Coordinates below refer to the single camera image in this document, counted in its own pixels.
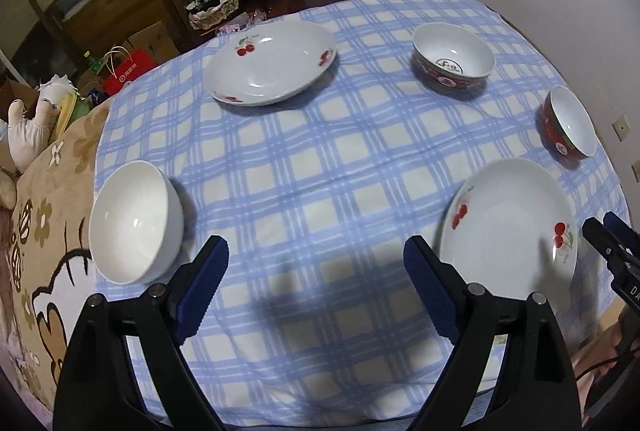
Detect blue checked blanket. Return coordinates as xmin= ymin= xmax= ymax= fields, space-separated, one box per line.
xmin=92 ymin=0 xmax=631 ymax=422

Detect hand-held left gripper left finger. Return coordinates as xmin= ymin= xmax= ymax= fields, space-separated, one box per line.
xmin=54 ymin=235 xmax=231 ymax=431

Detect white yellow plush toy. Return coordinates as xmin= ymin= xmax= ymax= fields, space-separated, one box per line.
xmin=37 ymin=73 xmax=88 ymax=142

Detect pink magazine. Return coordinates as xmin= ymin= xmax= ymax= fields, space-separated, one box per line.
xmin=220 ymin=11 xmax=271 ymax=34

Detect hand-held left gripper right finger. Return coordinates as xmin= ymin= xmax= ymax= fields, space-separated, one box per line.
xmin=402 ymin=235 xmax=583 ymax=431

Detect red paper bag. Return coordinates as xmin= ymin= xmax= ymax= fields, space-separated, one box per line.
xmin=102 ymin=48 xmax=156 ymax=96

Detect plain white bowl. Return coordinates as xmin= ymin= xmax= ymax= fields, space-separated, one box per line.
xmin=89 ymin=161 xmax=185 ymax=286

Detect white cherry print plate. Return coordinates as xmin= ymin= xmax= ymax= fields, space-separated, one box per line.
xmin=439 ymin=157 xmax=578 ymax=287
xmin=202 ymin=20 xmax=338 ymax=106

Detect cream plush toy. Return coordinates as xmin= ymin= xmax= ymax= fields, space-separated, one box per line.
xmin=0 ymin=166 xmax=18 ymax=212

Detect red floral patterned bowl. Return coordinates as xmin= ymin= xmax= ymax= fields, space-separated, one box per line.
xmin=411 ymin=23 xmax=496 ymax=99

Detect open cardboard box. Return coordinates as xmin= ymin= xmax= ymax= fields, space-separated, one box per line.
xmin=0 ymin=78 xmax=41 ymax=132

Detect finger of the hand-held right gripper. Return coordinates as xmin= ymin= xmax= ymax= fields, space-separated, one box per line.
xmin=582 ymin=217 xmax=640 ymax=272
xmin=603 ymin=211 xmax=640 ymax=257

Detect red bowl white inside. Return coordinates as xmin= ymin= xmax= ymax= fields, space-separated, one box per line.
xmin=537 ymin=86 xmax=598 ymax=160

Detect black cable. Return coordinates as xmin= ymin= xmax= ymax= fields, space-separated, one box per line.
xmin=575 ymin=311 xmax=640 ymax=412

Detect white pink plush toy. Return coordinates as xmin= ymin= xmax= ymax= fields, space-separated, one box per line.
xmin=7 ymin=98 xmax=61 ymax=172

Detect brown printed blanket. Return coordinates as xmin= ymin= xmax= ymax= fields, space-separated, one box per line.
xmin=0 ymin=101 xmax=116 ymax=412

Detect wall socket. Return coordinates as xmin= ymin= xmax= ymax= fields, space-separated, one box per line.
xmin=612 ymin=113 xmax=632 ymax=142

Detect wicker basket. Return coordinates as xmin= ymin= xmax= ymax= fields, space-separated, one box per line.
xmin=187 ymin=0 xmax=241 ymax=32

